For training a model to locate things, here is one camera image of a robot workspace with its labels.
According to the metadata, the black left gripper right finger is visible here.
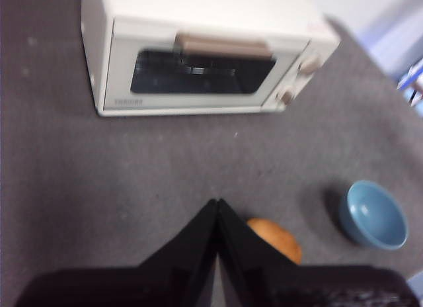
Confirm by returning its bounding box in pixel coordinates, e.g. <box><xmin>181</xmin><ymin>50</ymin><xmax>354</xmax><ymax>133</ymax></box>
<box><xmin>216</xmin><ymin>197</ymin><xmax>418</xmax><ymax>307</ymax></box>

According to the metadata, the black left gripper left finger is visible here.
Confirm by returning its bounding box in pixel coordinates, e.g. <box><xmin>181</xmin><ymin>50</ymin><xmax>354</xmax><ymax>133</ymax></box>
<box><xmin>15</xmin><ymin>198</ymin><xmax>219</xmax><ymax>307</ymax></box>

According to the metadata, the brown potato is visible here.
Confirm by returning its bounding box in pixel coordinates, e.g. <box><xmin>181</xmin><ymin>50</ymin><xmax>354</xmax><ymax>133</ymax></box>
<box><xmin>246</xmin><ymin>218</ymin><xmax>303</xmax><ymax>265</ymax></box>

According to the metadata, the blue ceramic bowl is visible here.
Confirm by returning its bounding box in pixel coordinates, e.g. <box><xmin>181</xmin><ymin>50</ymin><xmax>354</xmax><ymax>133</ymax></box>
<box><xmin>337</xmin><ymin>180</ymin><xmax>409</xmax><ymax>251</ymax></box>

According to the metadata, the white toaster oven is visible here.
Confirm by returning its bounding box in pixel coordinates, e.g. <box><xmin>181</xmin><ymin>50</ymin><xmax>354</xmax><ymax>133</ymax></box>
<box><xmin>81</xmin><ymin>0</ymin><xmax>341</xmax><ymax>118</ymax></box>

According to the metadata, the beige round oven knob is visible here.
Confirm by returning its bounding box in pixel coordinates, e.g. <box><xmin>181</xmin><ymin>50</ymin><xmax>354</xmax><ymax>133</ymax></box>
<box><xmin>298</xmin><ymin>53</ymin><xmax>322</xmax><ymax>75</ymax></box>
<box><xmin>278</xmin><ymin>87</ymin><xmax>295</xmax><ymax>105</ymax></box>

